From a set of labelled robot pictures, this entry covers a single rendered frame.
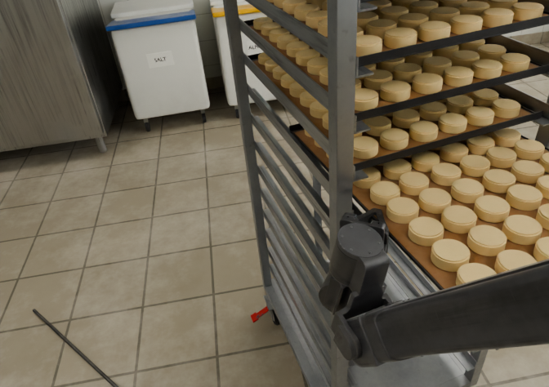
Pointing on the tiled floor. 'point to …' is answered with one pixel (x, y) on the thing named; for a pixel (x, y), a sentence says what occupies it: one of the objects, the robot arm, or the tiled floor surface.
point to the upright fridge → (54, 63)
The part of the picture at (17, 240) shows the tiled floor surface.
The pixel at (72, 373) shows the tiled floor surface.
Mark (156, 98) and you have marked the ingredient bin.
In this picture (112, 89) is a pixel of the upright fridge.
